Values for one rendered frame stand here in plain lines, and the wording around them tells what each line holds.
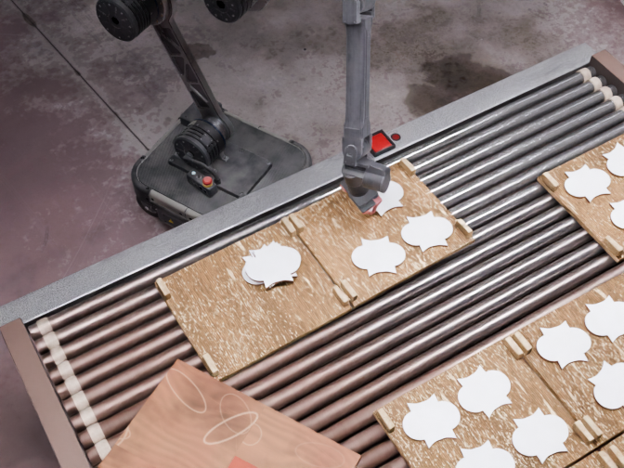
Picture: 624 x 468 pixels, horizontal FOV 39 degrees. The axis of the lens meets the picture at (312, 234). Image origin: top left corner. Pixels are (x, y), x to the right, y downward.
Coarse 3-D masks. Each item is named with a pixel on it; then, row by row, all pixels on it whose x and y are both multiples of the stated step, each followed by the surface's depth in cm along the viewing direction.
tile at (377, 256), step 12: (372, 240) 246; (384, 240) 246; (360, 252) 244; (372, 252) 244; (384, 252) 244; (396, 252) 244; (360, 264) 242; (372, 264) 242; (384, 264) 242; (396, 264) 242
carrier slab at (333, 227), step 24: (336, 192) 258; (408, 192) 258; (288, 216) 252; (312, 216) 252; (336, 216) 252; (360, 216) 252; (384, 216) 252; (408, 216) 252; (312, 240) 247; (336, 240) 247; (360, 240) 247; (456, 240) 247; (336, 264) 243; (408, 264) 243; (432, 264) 244; (360, 288) 238; (384, 288) 238
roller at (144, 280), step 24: (576, 72) 291; (528, 96) 284; (552, 96) 286; (480, 120) 277; (432, 144) 271; (216, 240) 249; (168, 264) 244; (120, 288) 240; (144, 288) 242; (72, 312) 235
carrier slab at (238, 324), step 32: (224, 256) 244; (192, 288) 238; (224, 288) 238; (256, 288) 238; (288, 288) 238; (320, 288) 238; (192, 320) 232; (224, 320) 232; (256, 320) 232; (288, 320) 232; (320, 320) 232; (224, 352) 226; (256, 352) 226
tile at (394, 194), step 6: (390, 186) 258; (396, 186) 258; (378, 192) 256; (390, 192) 256; (396, 192) 256; (402, 192) 257; (384, 198) 255; (390, 198) 255; (396, 198) 255; (384, 204) 254; (390, 204) 254; (396, 204) 254; (378, 210) 252; (384, 210) 252
